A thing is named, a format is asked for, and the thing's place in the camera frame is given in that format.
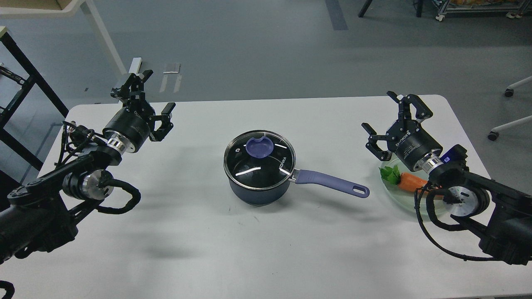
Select glass pot lid blue knob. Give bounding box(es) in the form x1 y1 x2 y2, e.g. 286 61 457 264
223 130 296 187

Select white office chair base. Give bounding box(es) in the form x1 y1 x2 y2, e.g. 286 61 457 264
488 75 532 142

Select black metal rack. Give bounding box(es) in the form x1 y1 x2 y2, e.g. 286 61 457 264
0 26 69 170

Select black chair leg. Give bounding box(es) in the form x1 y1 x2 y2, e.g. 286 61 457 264
358 0 373 18

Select orange toy carrot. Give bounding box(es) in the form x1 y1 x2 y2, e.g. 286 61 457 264
379 166 428 195

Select blue saucepan with handle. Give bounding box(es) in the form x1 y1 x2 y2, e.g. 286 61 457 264
224 130 370 206

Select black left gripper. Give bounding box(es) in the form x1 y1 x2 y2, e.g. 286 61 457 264
103 70 175 154

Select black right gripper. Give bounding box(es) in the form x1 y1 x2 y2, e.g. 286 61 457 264
361 91 444 172

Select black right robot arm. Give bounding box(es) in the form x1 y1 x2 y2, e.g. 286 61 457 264
362 91 532 265

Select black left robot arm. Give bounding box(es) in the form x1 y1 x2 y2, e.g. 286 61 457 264
0 70 175 262

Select metal wheeled cart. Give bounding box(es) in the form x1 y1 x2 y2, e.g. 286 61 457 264
435 0 531 22

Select white desk frame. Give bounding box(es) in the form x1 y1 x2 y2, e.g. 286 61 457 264
0 0 143 88

